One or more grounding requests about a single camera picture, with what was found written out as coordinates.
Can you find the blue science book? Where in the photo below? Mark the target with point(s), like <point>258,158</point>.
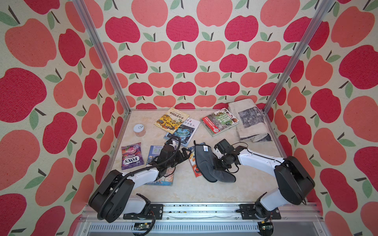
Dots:
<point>187,130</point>

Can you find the red green book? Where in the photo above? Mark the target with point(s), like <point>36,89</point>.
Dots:
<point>219,121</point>

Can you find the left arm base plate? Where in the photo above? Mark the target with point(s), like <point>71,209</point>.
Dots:
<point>147,213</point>

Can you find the white round tape roll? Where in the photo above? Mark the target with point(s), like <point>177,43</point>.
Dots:
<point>139,130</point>

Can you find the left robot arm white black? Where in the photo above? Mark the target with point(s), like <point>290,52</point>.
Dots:
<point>113,198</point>

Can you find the aluminium front rail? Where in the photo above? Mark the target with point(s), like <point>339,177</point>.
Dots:
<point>207,219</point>

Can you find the red manga book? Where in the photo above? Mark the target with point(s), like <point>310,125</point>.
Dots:
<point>193,162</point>

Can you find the blue sunflower magazine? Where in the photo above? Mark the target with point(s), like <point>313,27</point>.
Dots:
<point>167,178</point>

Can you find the grey microfibre cloth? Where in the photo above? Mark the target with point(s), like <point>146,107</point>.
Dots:
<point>205,161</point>

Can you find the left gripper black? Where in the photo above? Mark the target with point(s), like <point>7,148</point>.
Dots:
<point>181,157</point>

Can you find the folded newspaper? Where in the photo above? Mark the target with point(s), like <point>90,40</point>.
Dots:
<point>252,125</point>

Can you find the right aluminium frame post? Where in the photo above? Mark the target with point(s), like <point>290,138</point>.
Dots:
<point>314,24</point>

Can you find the aluminium frame post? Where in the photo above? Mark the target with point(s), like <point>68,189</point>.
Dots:
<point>314,24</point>
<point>101,52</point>

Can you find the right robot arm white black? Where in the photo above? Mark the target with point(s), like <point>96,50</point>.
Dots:
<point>294,182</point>

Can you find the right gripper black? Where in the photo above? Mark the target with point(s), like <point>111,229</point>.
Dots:
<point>228,166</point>

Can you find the purple candy bag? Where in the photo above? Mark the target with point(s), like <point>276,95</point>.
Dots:
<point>131,156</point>

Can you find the left aluminium frame post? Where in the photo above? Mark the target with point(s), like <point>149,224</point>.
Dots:
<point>101,52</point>

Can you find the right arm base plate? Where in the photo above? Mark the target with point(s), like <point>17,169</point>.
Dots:
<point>250,211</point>

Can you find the yellow picture book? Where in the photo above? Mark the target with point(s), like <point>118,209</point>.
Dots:
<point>171,120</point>

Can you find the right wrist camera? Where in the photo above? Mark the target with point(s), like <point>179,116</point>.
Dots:
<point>223,147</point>

